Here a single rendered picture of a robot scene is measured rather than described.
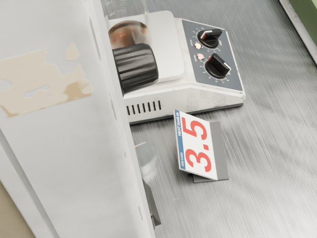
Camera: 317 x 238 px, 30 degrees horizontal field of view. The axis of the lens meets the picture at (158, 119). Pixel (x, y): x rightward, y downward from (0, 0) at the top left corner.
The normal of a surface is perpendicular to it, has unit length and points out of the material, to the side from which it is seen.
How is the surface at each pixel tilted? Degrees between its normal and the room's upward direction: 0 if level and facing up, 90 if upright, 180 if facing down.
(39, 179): 90
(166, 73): 0
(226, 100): 90
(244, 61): 0
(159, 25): 0
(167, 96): 90
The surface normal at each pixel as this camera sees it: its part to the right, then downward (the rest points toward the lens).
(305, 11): -0.96, 0.26
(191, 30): 0.41, -0.59
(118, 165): 0.44, 0.70
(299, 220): -0.10, -0.59
